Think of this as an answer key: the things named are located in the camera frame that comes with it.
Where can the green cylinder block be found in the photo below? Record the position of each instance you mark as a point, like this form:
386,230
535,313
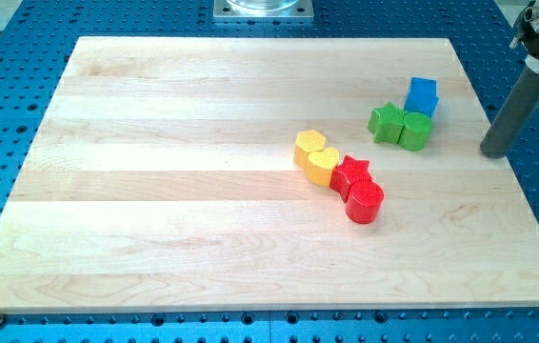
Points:
416,131

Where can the red cylinder block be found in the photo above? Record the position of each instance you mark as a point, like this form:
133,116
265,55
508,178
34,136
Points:
364,202

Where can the green star block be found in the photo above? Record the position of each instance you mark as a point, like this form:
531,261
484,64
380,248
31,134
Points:
386,123

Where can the red star block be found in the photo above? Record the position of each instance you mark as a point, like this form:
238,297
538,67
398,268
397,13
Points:
346,174

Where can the yellow hexagon block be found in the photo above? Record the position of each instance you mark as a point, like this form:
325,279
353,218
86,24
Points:
307,142

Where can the yellow heart block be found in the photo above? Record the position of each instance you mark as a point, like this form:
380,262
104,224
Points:
320,165

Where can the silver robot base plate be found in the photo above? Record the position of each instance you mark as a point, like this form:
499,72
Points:
234,10

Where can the blue cube block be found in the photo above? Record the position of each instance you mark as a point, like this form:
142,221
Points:
422,96

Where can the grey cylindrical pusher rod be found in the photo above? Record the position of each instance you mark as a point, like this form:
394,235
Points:
520,105

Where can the light wooden board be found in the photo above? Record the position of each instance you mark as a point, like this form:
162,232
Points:
161,179

